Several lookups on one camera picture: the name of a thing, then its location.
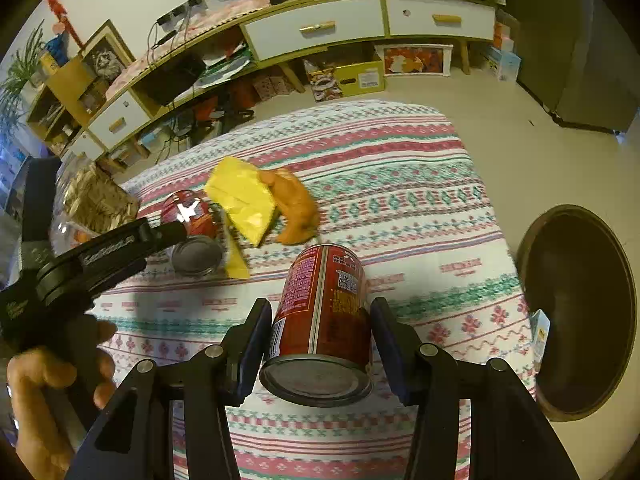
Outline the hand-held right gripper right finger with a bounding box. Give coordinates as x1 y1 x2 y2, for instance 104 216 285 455
369 296 581 480

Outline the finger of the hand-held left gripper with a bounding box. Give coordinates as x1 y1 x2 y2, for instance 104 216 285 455
80 217 187 294

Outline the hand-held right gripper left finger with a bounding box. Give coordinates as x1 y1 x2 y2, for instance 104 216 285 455
65 297 273 480

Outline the red tin can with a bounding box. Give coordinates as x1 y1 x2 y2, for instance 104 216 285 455
160 189 226 277
259 244 373 408

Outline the dark brown round trash bin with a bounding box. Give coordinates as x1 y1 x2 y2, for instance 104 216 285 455
515 204 640 423

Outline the person's left hand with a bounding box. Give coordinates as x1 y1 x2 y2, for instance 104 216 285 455
7 321 119 480

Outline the clear bag of snacks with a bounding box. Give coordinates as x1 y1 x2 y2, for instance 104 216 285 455
50 155 141 256

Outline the patterned striped tablecloth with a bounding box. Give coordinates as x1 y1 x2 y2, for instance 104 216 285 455
90 99 541 480

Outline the orange lumpy object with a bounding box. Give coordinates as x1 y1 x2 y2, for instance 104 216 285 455
262 169 321 246

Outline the small white printed carton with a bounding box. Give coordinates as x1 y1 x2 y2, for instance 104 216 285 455
530 310 551 376

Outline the yellow open shelf unit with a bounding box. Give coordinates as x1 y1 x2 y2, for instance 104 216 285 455
25 55 108 156

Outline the black electronic box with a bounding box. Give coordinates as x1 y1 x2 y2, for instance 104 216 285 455
135 52 206 106

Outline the wooden framed picture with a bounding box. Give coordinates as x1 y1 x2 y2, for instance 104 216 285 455
80 20 136 81

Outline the green potted plant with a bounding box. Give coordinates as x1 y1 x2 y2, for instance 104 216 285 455
0 20 56 126

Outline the stack of papers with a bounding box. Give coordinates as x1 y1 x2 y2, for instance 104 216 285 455
202 52 251 88

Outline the patterned gift box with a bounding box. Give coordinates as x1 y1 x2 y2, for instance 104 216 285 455
252 76 296 102

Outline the long white television cabinet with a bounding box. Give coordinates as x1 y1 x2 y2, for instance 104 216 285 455
65 0 501 171

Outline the black power strip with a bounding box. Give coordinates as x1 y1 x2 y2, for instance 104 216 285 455
157 0 206 26

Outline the pink floral cabinet runner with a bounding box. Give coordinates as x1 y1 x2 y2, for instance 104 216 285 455
107 0 281 98

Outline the yellow cardboard box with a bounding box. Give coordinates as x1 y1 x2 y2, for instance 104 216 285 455
305 55 386 102

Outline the white framed orange picture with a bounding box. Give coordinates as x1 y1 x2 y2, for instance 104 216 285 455
375 42 453 77

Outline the white and blue box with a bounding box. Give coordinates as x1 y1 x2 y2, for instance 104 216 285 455
487 47 521 82

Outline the orange small box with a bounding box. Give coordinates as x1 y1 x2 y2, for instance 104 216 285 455
494 22 516 51

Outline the tall grey cabinet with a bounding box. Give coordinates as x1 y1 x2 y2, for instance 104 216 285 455
500 0 640 133

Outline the white drawer wooden handle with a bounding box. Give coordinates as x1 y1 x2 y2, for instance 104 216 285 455
70 135 106 161
90 91 151 150
242 0 386 61
385 0 496 41

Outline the tangle of black cables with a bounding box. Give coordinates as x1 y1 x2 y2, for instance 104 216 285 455
160 105 256 161

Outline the red hanging wall decoration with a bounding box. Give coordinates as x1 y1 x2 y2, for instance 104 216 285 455
47 0 81 46

